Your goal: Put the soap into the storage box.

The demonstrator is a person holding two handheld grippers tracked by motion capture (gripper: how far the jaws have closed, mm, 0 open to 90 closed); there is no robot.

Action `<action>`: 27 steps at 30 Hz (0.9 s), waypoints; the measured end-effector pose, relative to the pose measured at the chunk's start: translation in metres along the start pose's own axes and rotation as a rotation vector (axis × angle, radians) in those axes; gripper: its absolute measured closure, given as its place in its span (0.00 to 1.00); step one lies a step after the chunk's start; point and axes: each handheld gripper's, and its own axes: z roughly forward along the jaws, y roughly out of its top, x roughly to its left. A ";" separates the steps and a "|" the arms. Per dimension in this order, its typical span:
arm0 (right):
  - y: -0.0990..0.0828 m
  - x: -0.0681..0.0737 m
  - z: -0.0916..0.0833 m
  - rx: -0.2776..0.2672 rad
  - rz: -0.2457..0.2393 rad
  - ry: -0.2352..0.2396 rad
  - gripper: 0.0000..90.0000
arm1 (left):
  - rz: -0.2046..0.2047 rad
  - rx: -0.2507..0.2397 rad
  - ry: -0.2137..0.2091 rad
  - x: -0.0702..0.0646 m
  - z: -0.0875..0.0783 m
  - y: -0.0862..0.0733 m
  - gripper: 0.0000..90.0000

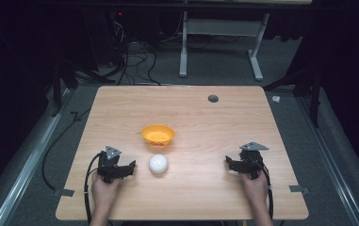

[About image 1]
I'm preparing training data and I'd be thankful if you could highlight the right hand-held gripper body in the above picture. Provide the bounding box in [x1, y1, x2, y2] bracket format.
[237, 141, 270, 181]

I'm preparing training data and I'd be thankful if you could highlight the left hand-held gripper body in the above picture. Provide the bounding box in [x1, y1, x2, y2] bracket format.
[96, 145, 128, 185]

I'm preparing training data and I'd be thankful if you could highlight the person's right hand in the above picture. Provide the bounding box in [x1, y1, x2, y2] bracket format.
[240, 170, 269, 206]

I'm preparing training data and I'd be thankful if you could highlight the person's left hand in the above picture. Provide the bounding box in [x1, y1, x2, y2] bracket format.
[90, 171, 122, 210]

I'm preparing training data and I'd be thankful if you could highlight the white ball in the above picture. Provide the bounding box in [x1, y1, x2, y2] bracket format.
[148, 153, 170, 175]

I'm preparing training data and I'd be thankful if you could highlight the orange plastic bowl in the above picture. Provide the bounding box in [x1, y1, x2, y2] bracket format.
[140, 123, 176, 147]

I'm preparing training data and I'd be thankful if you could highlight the grey tape strip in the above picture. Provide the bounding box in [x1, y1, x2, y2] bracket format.
[54, 187, 75, 198]
[288, 185, 311, 195]

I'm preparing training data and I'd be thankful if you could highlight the black metal stand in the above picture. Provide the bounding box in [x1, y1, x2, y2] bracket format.
[262, 60, 323, 128]
[50, 58, 116, 118]

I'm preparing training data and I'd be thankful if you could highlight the dark computer tower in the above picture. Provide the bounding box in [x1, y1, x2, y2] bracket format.
[104, 8, 129, 65]

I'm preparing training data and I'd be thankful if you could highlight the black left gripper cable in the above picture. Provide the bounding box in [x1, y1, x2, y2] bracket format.
[83, 152, 104, 226]

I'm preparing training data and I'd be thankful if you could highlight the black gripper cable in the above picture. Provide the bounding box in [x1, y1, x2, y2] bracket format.
[83, 152, 104, 226]
[258, 161, 275, 220]

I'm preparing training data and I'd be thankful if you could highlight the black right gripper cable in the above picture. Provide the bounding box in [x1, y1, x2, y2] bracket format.
[258, 161, 275, 220]

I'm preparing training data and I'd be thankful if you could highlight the long black floor cable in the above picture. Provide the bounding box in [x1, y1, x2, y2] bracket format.
[41, 107, 92, 191]

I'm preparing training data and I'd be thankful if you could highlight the metal floor rail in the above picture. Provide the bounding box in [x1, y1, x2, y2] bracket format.
[0, 89, 72, 226]
[295, 95, 359, 226]

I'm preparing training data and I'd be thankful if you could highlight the black floor cable bundle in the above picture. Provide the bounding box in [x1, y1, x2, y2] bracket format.
[112, 22, 163, 87]

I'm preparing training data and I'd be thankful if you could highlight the white desk frame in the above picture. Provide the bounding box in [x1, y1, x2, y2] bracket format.
[178, 11, 271, 82]

